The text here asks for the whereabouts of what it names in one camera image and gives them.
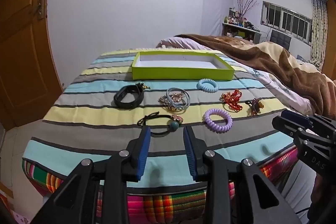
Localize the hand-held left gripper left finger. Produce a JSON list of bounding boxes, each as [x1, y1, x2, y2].
[[30, 126, 152, 224]]

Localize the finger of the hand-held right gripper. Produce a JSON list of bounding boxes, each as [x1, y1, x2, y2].
[[272, 116, 305, 139], [280, 109, 314, 130]]

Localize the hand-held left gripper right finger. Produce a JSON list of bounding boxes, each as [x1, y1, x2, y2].
[[183, 125, 302, 224]]

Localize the brown beaded hair tie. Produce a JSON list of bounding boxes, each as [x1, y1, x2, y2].
[[245, 98, 264, 116]]

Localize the black hair tie teal ball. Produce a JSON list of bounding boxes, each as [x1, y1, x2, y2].
[[137, 112, 183, 137]]

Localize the purple spiral hair tie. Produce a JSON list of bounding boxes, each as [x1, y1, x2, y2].
[[204, 108, 233, 131]]

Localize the grey hair tie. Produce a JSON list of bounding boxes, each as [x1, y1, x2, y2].
[[166, 87, 190, 111]]

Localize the gold beaded hair clip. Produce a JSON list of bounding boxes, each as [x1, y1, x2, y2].
[[158, 93, 185, 111]]

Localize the red braided bracelet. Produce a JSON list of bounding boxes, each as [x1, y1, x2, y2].
[[222, 89, 242, 105], [226, 98, 244, 112]]

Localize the lime green shallow box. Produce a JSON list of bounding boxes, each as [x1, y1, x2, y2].
[[131, 51, 235, 81]]

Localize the colourful plaid mattress cover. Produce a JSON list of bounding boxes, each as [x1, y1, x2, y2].
[[22, 147, 300, 224]]

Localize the brown fleece blanket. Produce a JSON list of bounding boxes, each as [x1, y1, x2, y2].
[[175, 34, 336, 121]]

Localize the black padded chair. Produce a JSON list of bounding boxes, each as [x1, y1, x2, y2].
[[270, 29, 293, 51]]

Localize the wooden wardrobe panel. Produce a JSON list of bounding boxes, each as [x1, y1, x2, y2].
[[322, 0, 336, 81]]

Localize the patterned curtain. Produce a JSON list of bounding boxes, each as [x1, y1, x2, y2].
[[310, 0, 328, 70]]

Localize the barred window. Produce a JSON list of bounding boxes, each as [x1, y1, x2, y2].
[[261, 1, 313, 44]]

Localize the white cluttered shelf desk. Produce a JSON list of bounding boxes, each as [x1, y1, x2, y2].
[[222, 7, 262, 44]]

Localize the pink floral quilt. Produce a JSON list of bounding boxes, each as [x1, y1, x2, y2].
[[156, 36, 314, 115]]

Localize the dried flower branches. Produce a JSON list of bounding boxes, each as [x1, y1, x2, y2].
[[236, 0, 260, 20]]

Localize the wooden door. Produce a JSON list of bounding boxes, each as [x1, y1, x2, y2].
[[0, 0, 65, 131]]

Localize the metal door latch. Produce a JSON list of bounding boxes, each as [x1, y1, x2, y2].
[[37, 0, 47, 20]]

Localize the blue spiral hair tie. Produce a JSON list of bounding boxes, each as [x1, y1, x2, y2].
[[196, 78, 219, 93]]

